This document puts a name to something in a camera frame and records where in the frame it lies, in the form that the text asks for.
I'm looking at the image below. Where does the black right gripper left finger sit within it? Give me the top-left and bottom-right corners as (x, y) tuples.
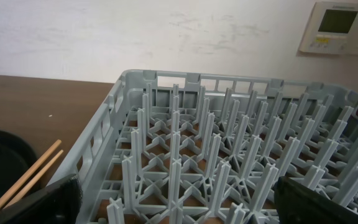
(0, 174), (83, 224)

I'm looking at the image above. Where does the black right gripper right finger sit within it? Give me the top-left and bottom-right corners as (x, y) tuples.
(273, 176), (358, 224)

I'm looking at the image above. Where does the grey dishwasher rack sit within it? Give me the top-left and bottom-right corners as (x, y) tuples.
(52, 70), (358, 223)

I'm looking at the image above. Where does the wooden chopstick left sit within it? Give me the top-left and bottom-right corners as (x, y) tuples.
(0, 139), (62, 210)

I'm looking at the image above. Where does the wooden chopstick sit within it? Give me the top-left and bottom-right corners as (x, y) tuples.
(4, 150), (63, 208)
(0, 139), (62, 210)

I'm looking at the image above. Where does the wooden chopstick right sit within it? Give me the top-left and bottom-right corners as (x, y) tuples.
(4, 150), (63, 208)

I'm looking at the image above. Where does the white wall control panel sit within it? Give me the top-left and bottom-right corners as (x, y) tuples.
(298, 1), (358, 55)

